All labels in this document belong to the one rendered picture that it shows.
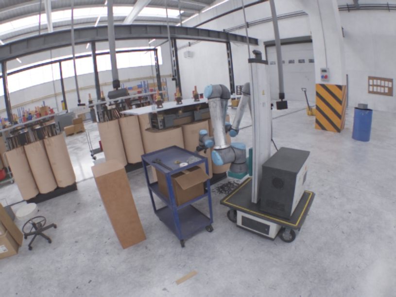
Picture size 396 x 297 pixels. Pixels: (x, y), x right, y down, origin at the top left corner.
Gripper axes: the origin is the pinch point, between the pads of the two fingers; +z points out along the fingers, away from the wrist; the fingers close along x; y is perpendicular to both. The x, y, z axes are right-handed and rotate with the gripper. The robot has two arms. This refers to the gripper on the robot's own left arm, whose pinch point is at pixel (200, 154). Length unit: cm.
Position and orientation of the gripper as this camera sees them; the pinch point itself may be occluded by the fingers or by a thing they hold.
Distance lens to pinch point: 232.6
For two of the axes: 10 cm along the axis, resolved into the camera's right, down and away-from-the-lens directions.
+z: -0.7, 7.5, 6.6
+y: -6.4, -5.4, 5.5
